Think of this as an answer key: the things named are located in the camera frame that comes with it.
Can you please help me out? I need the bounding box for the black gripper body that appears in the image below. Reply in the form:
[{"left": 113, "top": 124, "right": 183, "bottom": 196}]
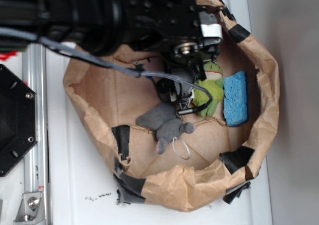
[{"left": 127, "top": 0, "right": 223, "bottom": 115}]

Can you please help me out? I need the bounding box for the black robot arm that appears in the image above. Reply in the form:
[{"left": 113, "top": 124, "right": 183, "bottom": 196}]
[{"left": 0, "top": 0, "right": 222, "bottom": 115}]

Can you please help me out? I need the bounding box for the green plush frog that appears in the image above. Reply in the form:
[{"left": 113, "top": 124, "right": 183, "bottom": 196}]
[{"left": 195, "top": 61, "right": 224, "bottom": 117}]

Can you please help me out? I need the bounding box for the blue sponge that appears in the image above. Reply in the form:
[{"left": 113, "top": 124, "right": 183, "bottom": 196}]
[{"left": 223, "top": 71, "right": 249, "bottom": 126}]

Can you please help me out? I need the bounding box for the grey plush elephant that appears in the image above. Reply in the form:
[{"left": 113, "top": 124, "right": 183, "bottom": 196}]
[{"left": 136, "top": 103, "right": 195, "bottom": 155}]

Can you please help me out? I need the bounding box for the brown paper bin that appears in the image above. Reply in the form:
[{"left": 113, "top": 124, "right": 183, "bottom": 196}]
[{"left": 63, "top": 0, "right": 280, "bottom": 212}]

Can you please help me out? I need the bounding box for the grey cable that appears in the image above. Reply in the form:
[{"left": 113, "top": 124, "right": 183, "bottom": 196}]
[{"left": 0, "top": 27, "right": 213, "bottom": 115}]

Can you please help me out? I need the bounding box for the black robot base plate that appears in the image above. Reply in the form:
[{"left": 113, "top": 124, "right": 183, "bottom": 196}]
[{"left": 0, "top": 64, "right": 35, "bottom": 177}]

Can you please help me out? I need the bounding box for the aluminium rail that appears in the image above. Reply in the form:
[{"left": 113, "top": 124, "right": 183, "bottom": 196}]
[{"left": 20, "top": 43, "right": 50, "bottom": 193}]

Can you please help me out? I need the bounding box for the metal corner bracket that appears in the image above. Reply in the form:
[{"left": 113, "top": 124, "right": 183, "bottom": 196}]
[{"left": 13, "top": 192, "right": 47, "bottom": 225}]

